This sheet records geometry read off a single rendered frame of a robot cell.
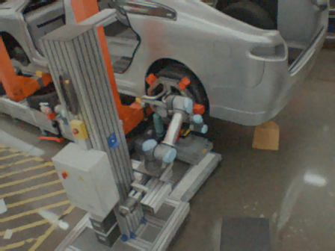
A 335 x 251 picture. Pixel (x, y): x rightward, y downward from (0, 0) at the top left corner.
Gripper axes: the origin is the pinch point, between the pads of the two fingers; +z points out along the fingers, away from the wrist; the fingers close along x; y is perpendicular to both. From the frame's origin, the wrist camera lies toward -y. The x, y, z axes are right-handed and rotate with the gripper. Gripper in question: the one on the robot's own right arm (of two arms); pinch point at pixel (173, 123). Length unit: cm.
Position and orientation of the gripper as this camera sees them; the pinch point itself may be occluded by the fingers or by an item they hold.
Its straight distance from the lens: 326.6
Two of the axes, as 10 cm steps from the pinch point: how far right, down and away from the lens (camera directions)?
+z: -8.6, -2.1, 4.8
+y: -0.4, -8.9, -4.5
